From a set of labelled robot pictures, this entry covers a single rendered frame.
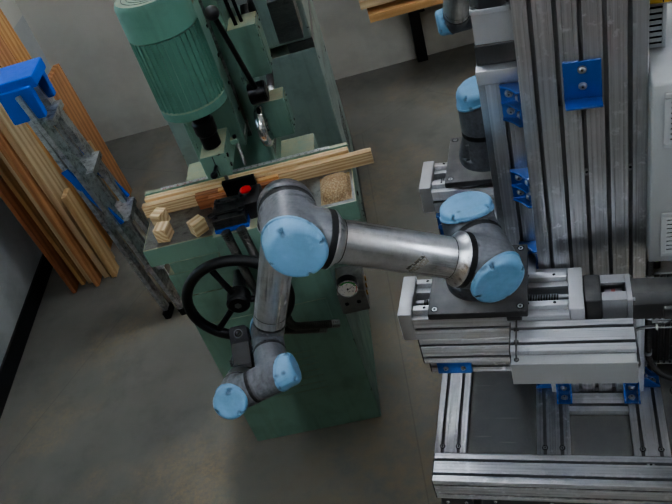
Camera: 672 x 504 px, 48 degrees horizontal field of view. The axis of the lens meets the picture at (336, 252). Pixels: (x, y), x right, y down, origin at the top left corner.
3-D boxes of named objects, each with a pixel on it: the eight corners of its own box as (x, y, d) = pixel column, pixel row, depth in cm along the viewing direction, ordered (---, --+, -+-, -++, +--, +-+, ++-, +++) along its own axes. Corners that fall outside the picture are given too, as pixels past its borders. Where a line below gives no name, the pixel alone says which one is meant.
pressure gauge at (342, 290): (341, 304, 210) (333, 284, 205) (340, 295, 213) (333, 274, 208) (362, 299, 210) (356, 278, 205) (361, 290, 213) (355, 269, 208)
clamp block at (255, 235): (222, 264, 195) (210, 238, 189) (225, 232, 205) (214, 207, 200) (277, 251, 193) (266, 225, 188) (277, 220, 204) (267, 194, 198)
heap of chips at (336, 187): (321, 205, 198) (318, 197, 196) (319, 179, 208) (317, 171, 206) (352, 198, 197) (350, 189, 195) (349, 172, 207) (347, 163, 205)
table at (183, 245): (145, 291, 200) (135, 275, 196) (159, 222, 223) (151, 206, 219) (365, 240, 192) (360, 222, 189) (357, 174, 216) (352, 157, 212)
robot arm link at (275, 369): (283, 332, 167) (240, 353, 168) (289, 369, 158) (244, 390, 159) (299, 353, 171) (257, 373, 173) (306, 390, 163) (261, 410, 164)
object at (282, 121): (265, 140, 219) (252, 105, 212) (265, 128, 225) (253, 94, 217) (296, 133, 218) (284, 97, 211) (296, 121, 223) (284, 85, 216)
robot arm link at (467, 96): (456, 120, 210) (449, 77, 201) (504, 108, 208) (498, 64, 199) (464, 142, 200) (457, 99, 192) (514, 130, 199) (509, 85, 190)
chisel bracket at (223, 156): (210, 184, 204) (199, 159, 199) (214, 156, 215) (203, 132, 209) (236, 178, 203) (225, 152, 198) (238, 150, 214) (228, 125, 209)
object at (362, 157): (147, 218, 215) (141, 207, 213) (148, 214, 217) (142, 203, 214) (374, 163, 207) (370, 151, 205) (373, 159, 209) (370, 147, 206)
